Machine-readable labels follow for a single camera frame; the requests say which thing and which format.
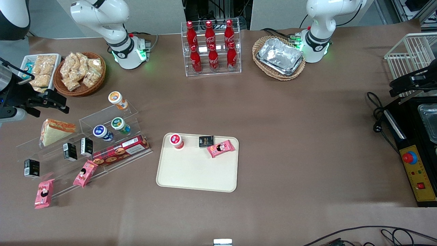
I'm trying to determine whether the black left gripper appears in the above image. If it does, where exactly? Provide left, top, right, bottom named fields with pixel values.
left=389, top=67, right=437, bottom=98

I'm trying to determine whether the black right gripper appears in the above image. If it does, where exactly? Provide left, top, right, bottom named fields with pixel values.
left=0, top=73, right=70, bottom=118

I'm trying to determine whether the triangle sandwich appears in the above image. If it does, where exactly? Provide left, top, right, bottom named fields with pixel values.
left=40, top=119, right=76, bottom=148

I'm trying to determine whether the aluminium foil tray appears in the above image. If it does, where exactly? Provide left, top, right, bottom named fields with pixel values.
left=256, top=38, right=305, bottom=76

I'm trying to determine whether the cream plastic tray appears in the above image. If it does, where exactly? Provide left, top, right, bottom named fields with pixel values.
left=156, top=133, right=239, bottom=193

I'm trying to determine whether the black sealing machine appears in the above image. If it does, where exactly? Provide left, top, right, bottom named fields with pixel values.
left=382, top=97, right=437, bottom=208

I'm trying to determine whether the white rectangular snack bin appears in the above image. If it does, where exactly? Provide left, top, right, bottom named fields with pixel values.
left=19, top=54, right=62, bottom=93

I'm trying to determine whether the blue snack packet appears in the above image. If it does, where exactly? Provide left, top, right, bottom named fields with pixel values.
left=22, top=62, right=35, bottom=79

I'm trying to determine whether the steel pan in machine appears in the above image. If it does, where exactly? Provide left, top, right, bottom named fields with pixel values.
left=418, top=104, right=437, bottom=144

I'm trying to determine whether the brown wicker basket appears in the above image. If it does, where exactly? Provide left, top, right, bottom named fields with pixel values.
left=53, top=52, right=107, bottom=97

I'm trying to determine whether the blue lid yogurt cup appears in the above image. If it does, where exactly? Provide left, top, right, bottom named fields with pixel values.
left=93, top=125, right=114, bottom=142

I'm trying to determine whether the clear acrylic tiered stand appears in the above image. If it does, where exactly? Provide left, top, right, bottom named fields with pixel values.
left=15, top=101, right=153, bottom=199

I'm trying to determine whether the orange lid yogurt cup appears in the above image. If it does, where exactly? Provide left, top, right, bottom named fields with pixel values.
left=108, top=91, right=129, bottom=110

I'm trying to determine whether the green lid yogurt cup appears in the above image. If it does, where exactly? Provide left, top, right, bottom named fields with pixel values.
left=111, top=117, right=131, bottom=134

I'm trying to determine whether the pink snack packet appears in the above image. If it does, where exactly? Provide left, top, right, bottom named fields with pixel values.
left=207, top=140, right=236, bottom=158
left=73, top=160, right=99, bottom=188
left=34, top=179, right=55, bottom=209

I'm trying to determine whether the red cookie box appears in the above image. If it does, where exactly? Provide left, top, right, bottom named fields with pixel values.
left=91, top=135, right=151, bottom=167

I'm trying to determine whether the red lid yogurt cup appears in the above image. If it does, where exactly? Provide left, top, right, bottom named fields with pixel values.
left=170, top=133, right=185, bottom=150

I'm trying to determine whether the light wicker basket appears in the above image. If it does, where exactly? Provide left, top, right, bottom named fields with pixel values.
left=252, top=36, right=307, bottom=81

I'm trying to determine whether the red cola bottle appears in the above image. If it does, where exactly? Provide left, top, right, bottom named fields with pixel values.
left=186, top=21, right=198, bottom=52
left=224, top=19, right=236, bottom=49
left=205, top=20, right=216, bottom=51
left=190, top=45, right=203, bottom=73
left=208, top=44, right=220, bottom=72
left=226, top=42, right=238, bottom=71

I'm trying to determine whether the clear acrylic bottle rack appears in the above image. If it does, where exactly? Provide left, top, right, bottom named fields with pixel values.
left=181, top=18, right=242, bottom=77

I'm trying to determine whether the black power cable with plug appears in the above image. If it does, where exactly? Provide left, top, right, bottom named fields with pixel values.
left=366, top=91, right=400, bottom=155

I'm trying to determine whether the white wire basket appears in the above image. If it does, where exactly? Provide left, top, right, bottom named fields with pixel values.
left=384, top=32, right=437, bottom=98

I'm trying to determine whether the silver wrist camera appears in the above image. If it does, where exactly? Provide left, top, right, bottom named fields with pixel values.
left=0, top=107, right=27, bottom=124

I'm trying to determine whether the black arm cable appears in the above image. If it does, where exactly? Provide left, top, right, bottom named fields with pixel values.
left=0, top=57, right=26, bottom=84

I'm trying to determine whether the black floor cable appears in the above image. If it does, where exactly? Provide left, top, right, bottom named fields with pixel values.
left=302, top=225, right=437, bottom=246

